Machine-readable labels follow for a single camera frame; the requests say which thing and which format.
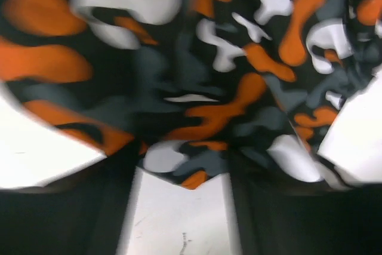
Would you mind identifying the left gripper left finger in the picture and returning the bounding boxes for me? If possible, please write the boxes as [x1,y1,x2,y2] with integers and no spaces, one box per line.
[1,144,140,255]

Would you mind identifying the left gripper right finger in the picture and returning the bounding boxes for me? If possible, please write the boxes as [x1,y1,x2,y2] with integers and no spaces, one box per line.
[228,150,381,254]

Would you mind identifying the orange camouflage shorts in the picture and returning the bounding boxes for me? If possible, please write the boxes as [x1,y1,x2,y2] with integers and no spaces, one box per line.
[1,0,381,189]

